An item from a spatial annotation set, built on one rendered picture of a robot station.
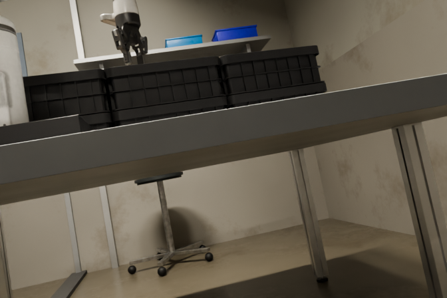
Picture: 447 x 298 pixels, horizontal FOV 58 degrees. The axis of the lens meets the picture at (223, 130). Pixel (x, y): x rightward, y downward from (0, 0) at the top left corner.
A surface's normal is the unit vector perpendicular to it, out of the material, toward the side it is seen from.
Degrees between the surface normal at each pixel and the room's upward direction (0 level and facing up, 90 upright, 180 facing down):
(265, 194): 90
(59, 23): 90
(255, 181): 90
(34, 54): 90
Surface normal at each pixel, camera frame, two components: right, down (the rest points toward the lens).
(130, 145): 0.17, -0.12
